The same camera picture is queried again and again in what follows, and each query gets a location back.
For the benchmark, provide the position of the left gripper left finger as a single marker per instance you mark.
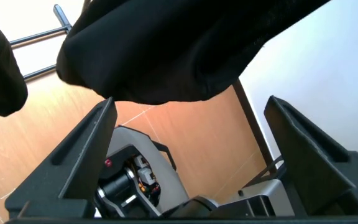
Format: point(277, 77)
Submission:
point(82, 174)

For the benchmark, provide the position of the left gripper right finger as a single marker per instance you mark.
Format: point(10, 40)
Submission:
point(315, 174)

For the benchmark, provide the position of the black garment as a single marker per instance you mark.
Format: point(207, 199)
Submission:
point(166, 53)

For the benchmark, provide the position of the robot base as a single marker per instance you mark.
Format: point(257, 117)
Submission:
point(166, 174)

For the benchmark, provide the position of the black clothes rack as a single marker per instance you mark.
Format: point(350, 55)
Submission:
point(39, 35)

